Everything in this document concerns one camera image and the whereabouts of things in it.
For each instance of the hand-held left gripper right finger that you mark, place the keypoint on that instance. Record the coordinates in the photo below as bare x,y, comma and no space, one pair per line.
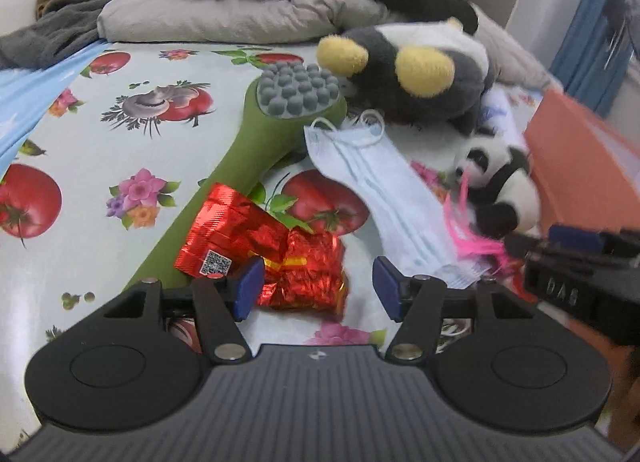
387,289

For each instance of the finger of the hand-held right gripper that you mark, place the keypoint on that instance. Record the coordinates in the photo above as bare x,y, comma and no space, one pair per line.
525,246
575,239

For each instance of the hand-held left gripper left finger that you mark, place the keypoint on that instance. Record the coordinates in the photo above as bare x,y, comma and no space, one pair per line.
248,289

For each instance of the pink tassel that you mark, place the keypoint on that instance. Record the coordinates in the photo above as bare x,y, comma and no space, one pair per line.
470,237

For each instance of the small panda plush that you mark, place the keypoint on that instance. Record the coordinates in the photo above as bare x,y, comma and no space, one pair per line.
510,187

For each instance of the red foil packet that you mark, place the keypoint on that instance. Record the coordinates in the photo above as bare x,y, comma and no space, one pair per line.
225,222

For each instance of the orange cardboard box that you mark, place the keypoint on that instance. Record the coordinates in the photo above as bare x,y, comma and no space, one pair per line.
575,151

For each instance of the blue face mask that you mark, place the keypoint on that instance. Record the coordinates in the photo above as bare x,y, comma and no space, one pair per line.
370,176

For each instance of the person's right forearm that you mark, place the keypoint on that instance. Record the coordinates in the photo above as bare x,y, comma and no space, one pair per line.
625,392

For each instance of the green massage hammer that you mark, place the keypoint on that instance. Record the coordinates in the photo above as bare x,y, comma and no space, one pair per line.
260,141

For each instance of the grey white plush penguin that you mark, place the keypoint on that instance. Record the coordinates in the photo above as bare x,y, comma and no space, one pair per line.
390,91

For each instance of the blue curtain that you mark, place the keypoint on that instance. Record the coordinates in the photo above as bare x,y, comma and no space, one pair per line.
590,41

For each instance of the fruit printed mat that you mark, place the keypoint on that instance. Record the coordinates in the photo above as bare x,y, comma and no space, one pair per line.
100,151

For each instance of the light grey duvet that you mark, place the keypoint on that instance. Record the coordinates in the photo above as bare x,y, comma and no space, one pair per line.
200,16

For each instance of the dark grey blanket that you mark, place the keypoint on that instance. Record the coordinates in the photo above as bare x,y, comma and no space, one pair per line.
45,36

